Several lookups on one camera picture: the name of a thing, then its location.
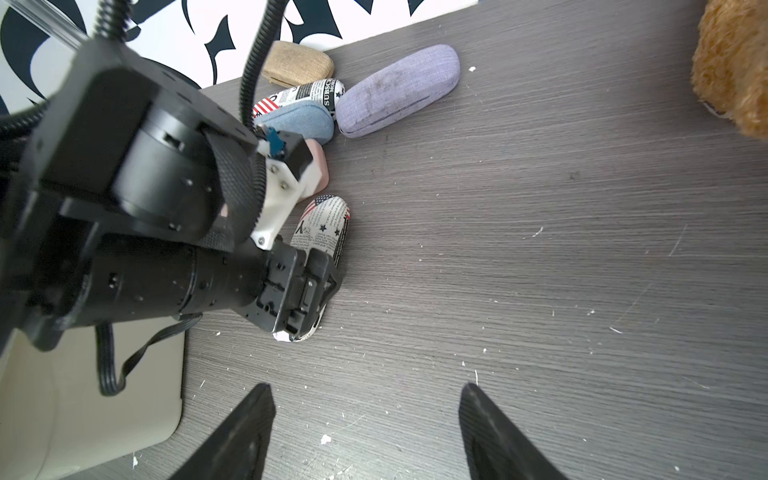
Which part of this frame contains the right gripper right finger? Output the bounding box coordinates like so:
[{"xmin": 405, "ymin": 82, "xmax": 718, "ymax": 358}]
[{"xmin": 458, "ymin": 383, "xmax": 567, "ymax": 480}]

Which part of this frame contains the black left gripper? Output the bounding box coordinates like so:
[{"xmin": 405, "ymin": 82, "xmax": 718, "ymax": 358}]
[{"xmin": 179, "ymin": 240, "xmax": 342, "ymax": 336}]

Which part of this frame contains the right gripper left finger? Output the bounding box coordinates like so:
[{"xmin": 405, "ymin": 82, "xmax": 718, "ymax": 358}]
[{"xmin": 171, "ymin": 383, "xmax": 276, "ymax": 480}]

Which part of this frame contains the newspaper flag case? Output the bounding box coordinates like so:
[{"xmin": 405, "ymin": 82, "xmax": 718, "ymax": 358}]
[{"xmin": 272, "ymin": 194, "xmax": 352, "ymax": 344}]

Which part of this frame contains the light blue case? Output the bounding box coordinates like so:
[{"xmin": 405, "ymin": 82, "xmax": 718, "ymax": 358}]
[{"xmin": 254, "ymin": 100, "xmax": 335, "ymax": 145}]

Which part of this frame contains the cream plastic storage box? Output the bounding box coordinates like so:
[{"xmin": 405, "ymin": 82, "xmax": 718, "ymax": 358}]
[{"xmin": 1, "ymin": 328, "xmax": 185, "ymax": 479}]

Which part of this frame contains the newspaper print case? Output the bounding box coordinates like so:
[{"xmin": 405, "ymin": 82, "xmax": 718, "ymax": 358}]
[{"xmin": 252, "ymin": 78, "xmax": 346, "ymax": 118}]

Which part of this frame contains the purple case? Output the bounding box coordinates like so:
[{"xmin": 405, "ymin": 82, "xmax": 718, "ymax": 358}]
[{"xmin": 336, "ymin": 44, "xmax": 461, "ymax": 138}]

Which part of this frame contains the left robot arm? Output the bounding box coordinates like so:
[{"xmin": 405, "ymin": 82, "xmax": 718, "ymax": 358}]
[{"xmin": 1, "ymin": 38, "xmax": 342, "ymax": 351}]

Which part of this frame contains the tan fabric case at back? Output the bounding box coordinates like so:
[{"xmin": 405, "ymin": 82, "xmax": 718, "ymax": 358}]
[{"xmin": 261, "ymin": 41, "xmax": 335, "ymax": 87}]

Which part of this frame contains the tan teddy bear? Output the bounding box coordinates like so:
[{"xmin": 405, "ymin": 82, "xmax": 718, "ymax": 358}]
[{"xmin": 691, "ymin": 0, "xmax": 767, "ymax": 141}]

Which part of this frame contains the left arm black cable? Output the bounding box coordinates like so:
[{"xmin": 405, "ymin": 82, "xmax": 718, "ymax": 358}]
[{"xmin": 0, "ymin": 0, "xmax": 289, "ymax": 397}]

